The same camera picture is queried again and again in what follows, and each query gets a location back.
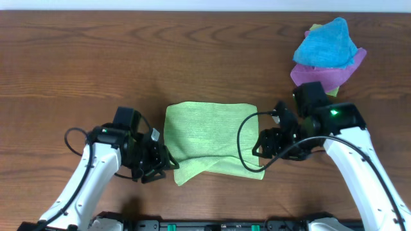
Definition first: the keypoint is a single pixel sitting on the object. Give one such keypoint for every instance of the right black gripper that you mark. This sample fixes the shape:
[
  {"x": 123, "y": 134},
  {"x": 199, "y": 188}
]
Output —
[{"x": 271, "y": 138}]

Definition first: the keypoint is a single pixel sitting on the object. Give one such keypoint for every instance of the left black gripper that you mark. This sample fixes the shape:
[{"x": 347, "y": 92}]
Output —
[{"x": 157, "y": 160}]

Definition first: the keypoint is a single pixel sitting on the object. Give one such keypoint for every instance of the green microfiber cloth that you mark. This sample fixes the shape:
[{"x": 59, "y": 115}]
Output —
[{"x": 209, "y": 137}]

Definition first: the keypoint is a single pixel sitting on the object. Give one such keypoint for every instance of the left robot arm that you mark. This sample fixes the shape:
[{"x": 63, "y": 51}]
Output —
[{"x": 107, "y": 148}]

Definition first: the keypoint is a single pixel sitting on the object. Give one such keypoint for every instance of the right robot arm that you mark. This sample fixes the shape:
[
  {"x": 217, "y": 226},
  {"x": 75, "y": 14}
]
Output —
[{"x": 340, "y": 129}]

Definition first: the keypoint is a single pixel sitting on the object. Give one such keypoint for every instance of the yellow-green cloth at bottom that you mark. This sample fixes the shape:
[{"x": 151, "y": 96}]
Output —
[{"x": 333, "y": 92}]

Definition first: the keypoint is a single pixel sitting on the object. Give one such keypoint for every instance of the purple microfiber cloth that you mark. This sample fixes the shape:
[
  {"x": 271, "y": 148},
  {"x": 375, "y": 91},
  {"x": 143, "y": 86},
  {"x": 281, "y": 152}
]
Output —
[{"x": 330, "y": 78}]

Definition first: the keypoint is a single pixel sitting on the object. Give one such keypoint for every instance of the blue microfiber cloth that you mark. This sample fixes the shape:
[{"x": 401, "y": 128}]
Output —
[{"x": 329, "y": 46}]

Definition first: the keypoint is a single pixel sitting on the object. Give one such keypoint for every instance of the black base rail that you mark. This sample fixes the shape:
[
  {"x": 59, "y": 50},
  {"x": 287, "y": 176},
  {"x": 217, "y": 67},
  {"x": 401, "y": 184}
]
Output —
[{"x": 231, "y": 226}]

